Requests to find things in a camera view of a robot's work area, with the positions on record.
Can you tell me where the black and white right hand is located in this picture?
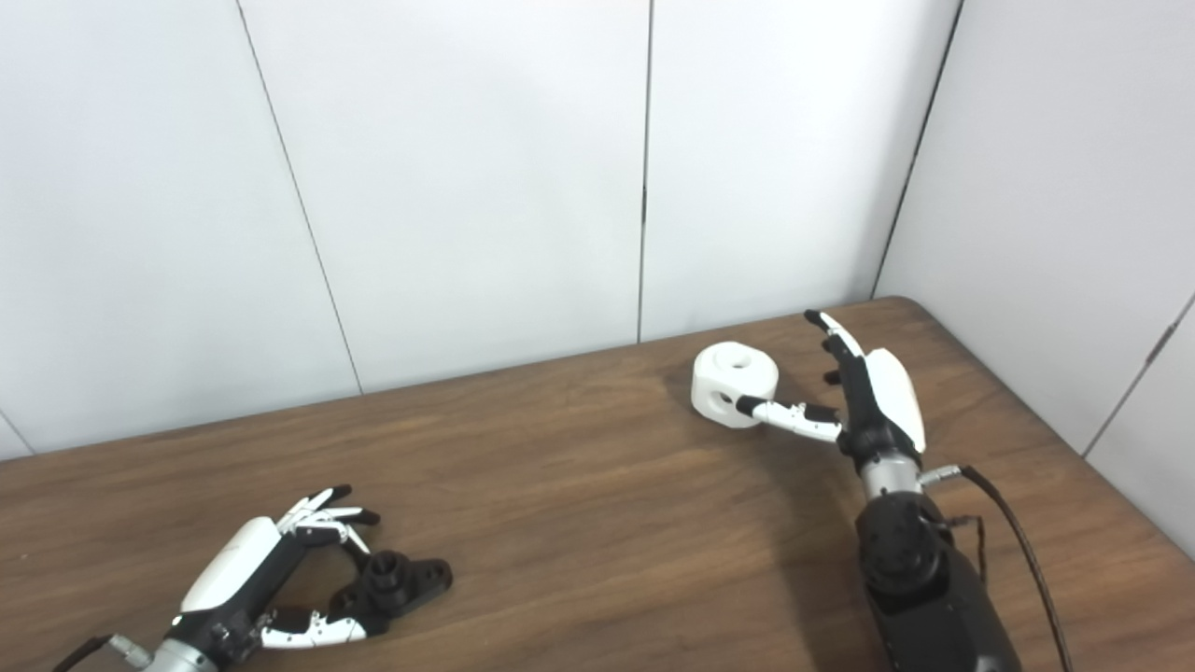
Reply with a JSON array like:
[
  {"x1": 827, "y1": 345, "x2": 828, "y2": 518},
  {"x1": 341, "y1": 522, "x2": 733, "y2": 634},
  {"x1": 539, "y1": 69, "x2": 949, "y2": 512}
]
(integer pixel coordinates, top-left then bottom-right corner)
[{"x1": 736, "y1": 310, "x2": 927, "y2": 460}]

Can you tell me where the black and white left hand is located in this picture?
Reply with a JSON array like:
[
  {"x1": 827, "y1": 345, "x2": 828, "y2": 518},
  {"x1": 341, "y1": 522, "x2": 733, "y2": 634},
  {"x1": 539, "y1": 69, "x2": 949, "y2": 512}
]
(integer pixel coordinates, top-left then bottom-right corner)
[{"x1": 166, "y1": 484, "x2": 382, "y2": 669}]

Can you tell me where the round white plastic piece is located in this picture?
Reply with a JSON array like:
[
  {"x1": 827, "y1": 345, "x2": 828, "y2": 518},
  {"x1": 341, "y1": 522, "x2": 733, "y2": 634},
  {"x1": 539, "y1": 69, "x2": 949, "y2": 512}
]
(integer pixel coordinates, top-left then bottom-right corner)
[{"x1": 691, "y1": 342, "x2": 780, "y2": 429}]

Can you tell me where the black flanged holder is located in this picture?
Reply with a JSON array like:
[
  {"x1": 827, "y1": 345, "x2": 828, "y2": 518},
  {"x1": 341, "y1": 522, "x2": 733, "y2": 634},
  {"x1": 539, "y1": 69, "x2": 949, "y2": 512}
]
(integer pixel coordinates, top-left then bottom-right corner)
[{"x1": 329, "y1": 550, "x2": 455, "y2": 641}]

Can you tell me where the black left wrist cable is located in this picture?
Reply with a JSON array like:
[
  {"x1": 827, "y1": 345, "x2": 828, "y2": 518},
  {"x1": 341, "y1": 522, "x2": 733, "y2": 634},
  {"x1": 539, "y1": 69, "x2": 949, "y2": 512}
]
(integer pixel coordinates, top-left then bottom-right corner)
[{"x1": 51, "y1": 633, "x2": 155, "y2": 672}]

